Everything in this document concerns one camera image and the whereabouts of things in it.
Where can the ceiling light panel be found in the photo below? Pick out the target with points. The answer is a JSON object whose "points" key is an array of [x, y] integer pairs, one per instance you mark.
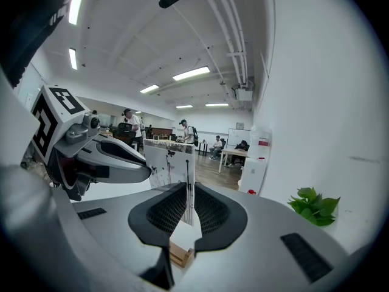
{"points": [[191, 73], [184, 106], [77, 2], [149, 88], [217, 105], [73, 59]]}

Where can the black office chair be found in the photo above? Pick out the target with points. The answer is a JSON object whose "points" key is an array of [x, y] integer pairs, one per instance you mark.
{"points": [[124, 132]]}

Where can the small wall picture frame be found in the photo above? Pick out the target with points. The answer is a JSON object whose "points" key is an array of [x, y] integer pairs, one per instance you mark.
{"points": [[240, 126]]}

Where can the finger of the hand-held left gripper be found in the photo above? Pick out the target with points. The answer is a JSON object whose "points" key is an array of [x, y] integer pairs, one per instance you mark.
{"points": [[130, 172]]}

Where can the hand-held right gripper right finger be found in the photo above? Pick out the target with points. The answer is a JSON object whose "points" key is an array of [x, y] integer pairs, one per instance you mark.
{"points": [[267, 242]]}

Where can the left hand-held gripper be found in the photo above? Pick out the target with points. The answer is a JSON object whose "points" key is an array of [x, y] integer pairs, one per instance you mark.
{"points": [[45, 117]]}

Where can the white ceiling air unit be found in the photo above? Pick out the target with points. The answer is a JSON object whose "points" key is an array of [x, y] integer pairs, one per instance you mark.
{"points": [[244, 93]]}

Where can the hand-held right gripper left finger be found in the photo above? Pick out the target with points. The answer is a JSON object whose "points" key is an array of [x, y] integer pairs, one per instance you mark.
{"points": [[106, 230]]}

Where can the green potted plant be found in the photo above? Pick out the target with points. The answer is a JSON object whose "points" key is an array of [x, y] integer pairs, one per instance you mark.
{"points": [[314, 207]]}

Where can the clear water bottle red label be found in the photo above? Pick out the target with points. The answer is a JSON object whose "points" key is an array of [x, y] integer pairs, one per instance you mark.
{"points": [[261, 144]]}

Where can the white printed table card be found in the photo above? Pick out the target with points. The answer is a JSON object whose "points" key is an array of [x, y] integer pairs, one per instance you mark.
{"points": [[176, 169]]}

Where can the whiteboard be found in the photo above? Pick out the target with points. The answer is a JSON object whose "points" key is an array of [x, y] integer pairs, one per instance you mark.
{"points": [[239, 137]]}

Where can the white ceiling pipes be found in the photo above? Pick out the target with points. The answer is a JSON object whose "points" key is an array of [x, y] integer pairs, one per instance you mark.
{"points": [[234, 26]]}

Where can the wooden-top table white legs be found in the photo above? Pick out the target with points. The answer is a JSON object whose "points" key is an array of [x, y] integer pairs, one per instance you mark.
{"points": [[234, 152]]}

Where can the wooden card holder base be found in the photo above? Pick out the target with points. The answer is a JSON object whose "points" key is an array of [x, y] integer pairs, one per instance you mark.
{"points": [[180, 255]]}

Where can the person's black clothing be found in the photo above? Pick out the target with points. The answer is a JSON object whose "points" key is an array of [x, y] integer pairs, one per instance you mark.
{"points": [[27, 26]]}

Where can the white water dispenser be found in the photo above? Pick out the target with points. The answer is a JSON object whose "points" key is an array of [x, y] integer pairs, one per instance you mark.
{"points": [[252, 175]]}

